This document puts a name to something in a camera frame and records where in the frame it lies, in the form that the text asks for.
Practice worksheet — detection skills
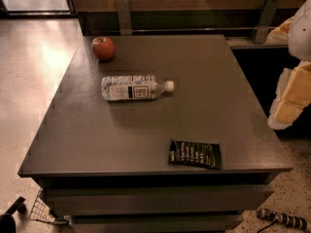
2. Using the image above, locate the red apple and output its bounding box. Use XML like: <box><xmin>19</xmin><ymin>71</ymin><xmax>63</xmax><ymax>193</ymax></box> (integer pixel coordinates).
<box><xmin>91</xmin><ymin>36</ymin><xmax>115</xmax><ymax>61</ymax></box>

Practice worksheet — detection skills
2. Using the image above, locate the grey drawer cabinet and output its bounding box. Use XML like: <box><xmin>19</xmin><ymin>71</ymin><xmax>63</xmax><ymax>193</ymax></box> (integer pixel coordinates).
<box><xmin>19</xmin><ymin>36</ymin><xmax>292</xmax><ymax>233</ymax></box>

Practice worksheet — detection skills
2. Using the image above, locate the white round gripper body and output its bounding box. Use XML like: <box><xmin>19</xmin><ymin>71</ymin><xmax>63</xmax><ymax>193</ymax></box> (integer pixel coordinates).
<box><xmin>288</xmin><ymin>0</ymin><xmax>311</xmax><ymax>61</ymax></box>

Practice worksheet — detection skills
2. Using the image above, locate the black object bottom left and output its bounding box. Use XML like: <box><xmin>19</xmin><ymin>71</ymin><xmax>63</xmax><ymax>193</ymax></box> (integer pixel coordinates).
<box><xmin>0</xmin><ymin>196</ymin><xmax>26</xmax><ymax>233</ymax></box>

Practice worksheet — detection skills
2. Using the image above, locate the black snack packet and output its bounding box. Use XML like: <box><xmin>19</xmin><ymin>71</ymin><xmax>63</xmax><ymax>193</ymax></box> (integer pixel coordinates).
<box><xmin>168</xmin><ymin>140</ymin><xmax>223</xmax><ymax>170</ymax></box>

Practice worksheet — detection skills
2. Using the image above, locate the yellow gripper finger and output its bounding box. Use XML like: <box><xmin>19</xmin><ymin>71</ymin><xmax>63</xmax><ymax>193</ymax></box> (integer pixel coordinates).
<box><xmin>265</xmin><ymin>17</ymin><xmax>294</xmax><ymax>44</ymax></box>
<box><xmin>267</xmin><ymin>61</ymin><xmax>311</xmax><ymax>130</ymax></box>

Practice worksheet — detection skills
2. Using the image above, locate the power strip on floor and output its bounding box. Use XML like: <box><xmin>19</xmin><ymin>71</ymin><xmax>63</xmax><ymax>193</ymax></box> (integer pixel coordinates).
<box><xmin>257</xmin><ymin>208</ymin><xmax>311</xmax><ymax>233</ymax></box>

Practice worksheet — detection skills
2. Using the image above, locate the white wire basket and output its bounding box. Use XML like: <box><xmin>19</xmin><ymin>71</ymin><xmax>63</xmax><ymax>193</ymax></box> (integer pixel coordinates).
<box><xmin>29</xmin><ymin>188</ymin><xmax>70</xmax><ymax>225</ymax></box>

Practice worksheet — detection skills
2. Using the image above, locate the clear plastic water bottle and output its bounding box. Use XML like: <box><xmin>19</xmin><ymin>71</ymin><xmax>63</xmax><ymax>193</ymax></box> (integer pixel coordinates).
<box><xmin>101</xmin><ymin>75</ymin><xmax>175</xmax><ymax>101</ymax></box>

